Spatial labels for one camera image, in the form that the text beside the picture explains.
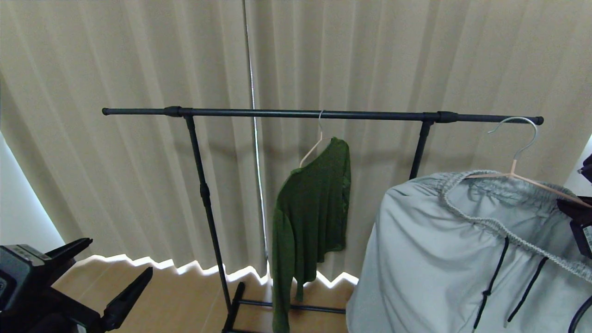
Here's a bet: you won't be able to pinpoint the pale grey shorts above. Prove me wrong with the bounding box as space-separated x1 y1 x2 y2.
346 170 592 333

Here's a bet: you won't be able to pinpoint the black cable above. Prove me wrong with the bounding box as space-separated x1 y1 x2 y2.
568 295 592 333

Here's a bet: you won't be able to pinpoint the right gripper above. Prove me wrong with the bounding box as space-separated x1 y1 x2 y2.
570 220 592 259

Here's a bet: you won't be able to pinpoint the pink clothes hanger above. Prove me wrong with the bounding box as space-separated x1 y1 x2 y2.
299 110 333 169
465 117 592 209

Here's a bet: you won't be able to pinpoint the beige curtain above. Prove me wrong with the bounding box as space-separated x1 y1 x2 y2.
0 0 592 287

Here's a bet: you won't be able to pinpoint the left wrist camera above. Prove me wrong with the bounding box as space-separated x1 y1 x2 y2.
0 244 49 311

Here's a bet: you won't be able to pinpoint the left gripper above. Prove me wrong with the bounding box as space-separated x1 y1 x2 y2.
0 238 153 333

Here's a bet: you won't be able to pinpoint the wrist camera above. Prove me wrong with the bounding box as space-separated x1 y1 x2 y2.
0 244 49 311
578 155 592 185

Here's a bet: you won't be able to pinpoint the black clothes rack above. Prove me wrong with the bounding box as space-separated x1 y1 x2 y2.
102 106 544 333

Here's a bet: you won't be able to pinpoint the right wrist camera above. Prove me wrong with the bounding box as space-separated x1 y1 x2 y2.
578 155 592 185

